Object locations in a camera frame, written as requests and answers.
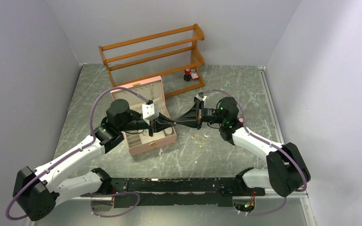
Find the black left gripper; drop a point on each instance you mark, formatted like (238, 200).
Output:
(157, 127)

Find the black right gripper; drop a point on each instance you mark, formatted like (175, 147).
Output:
(193, 117)

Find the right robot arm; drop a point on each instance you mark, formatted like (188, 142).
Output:
(286, 170)

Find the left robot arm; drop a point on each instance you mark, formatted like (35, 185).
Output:
(38, 191)

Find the pink jewelry box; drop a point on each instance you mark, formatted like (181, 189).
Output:
(128, 99)

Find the cream watch pillow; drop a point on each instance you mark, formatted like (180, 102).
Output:
(168, 131)

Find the red black stamp on shelf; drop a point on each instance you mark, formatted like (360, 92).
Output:
(187, 76)

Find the red white small box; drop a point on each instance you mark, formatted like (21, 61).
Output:
(194, 75)

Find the wooden shelf rack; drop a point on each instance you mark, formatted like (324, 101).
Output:
(160, 54)

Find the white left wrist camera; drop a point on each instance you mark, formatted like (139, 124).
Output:
(150, 111)

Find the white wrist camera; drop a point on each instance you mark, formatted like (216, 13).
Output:
(150, 111)
(200, 98)

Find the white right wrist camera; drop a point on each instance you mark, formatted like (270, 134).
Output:
(200, 98)

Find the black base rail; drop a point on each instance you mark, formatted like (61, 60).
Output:
(178, 191)

